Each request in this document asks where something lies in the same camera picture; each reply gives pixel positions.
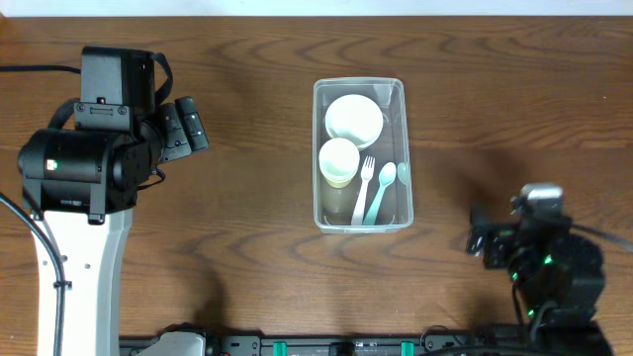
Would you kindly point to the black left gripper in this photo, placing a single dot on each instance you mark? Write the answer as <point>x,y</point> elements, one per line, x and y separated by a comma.
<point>195,137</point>

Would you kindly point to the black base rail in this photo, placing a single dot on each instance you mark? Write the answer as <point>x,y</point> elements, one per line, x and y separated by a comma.
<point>257,344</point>

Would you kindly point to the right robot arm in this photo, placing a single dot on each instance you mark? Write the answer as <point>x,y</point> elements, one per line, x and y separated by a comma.
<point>557,275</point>

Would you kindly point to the light teal plastic spoon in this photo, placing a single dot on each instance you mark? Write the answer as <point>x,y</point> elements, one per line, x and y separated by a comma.
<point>387,177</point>

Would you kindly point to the white plastic cup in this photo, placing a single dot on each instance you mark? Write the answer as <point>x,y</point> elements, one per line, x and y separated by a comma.
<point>338,160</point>

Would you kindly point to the white plastic bowl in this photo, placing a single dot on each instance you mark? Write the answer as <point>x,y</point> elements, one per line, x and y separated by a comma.
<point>356,118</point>

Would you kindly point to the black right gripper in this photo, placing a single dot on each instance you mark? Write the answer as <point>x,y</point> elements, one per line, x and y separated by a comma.
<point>503,239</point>

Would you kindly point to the clear plastic container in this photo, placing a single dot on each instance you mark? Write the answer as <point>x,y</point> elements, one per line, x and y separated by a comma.
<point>333,208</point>

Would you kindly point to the yellow plastic cup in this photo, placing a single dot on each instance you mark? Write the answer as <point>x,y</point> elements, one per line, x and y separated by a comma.
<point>339,183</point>

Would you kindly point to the white plastic fork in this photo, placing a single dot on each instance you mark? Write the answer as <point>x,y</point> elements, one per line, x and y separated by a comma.
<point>366,174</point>

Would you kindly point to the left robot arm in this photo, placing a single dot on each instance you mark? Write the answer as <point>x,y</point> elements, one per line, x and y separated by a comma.
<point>81,176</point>

